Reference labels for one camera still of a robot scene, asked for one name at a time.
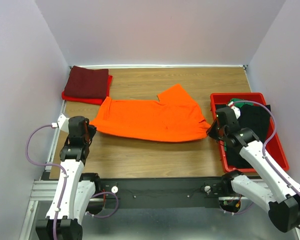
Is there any red t-shirt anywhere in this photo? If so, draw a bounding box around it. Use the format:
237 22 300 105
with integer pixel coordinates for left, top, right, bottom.
61 75 113 106

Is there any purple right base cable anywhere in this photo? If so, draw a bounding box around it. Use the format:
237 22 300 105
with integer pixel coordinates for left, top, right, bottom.
223 202 255 216

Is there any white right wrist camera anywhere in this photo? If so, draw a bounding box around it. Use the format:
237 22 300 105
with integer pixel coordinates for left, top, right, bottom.
227 101 241 119

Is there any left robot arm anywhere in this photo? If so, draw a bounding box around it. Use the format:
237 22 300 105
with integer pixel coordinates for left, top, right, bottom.
35 114 101 240

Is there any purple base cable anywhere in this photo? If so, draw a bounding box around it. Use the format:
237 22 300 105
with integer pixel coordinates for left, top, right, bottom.
84 191 120 219
223 202 255 216

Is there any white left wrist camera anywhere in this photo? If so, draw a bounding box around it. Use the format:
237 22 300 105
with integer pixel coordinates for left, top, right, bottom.
51 113 70 133

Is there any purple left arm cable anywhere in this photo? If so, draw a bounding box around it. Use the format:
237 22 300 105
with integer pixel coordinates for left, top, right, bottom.
26 124 68 240

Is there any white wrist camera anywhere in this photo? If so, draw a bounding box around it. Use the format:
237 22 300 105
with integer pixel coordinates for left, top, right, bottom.
227 101 241 119
51 113 70 133

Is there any maroon t-shirt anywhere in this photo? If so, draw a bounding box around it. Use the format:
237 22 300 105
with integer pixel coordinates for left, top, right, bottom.
64 66 109 99

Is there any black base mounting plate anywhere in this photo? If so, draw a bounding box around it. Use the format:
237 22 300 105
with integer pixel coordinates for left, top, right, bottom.
82 176 251 216

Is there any black t-shirt in bin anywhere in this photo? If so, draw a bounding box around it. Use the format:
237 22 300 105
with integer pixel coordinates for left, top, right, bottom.
224 103 270 169

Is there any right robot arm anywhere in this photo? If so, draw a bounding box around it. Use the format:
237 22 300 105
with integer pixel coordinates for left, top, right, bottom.
206 104 300 233

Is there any orange t-shirt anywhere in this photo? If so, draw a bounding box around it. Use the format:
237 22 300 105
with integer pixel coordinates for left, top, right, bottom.
91 84 211 143

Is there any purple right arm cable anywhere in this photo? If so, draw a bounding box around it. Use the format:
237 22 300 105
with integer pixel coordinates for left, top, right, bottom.
229 100 300 232

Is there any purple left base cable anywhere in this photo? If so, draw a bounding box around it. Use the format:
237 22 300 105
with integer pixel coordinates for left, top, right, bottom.
84 191 120 219

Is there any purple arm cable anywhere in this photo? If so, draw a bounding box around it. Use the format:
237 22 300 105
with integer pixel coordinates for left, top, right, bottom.
229 100 300 232
26 124 68 240

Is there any green t-shirt in bin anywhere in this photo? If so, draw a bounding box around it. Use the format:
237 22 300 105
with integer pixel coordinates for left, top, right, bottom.
227 98 254 108

